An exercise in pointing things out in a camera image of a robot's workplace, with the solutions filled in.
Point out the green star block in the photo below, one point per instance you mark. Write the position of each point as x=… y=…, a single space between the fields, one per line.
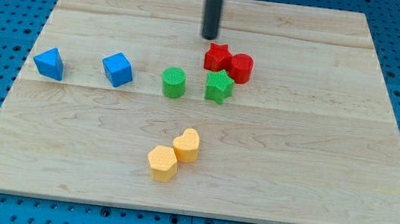
x=219 y=86

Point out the yellow heart block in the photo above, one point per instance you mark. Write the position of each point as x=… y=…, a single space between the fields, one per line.
x=187 y=146

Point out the green cylinder block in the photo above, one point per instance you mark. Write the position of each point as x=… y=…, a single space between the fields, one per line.
x=173 y=82

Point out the red star block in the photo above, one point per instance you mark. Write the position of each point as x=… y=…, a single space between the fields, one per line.
x=217 y=58

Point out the red cylinder block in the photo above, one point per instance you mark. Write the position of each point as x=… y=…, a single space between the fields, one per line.
x=240 y=68

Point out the yellow hexagon block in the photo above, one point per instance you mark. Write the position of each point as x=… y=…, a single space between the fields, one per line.
x=163 y=163

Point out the light wooden board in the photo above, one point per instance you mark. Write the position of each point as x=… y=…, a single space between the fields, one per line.
x=310 y=139

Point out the blue cube block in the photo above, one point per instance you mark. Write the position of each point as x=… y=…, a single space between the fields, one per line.
x=117 y=69

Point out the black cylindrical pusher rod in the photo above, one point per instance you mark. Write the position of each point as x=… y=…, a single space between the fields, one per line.
x=211 y=18

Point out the blue triangle block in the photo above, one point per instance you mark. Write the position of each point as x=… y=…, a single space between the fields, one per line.
x=50 y=64

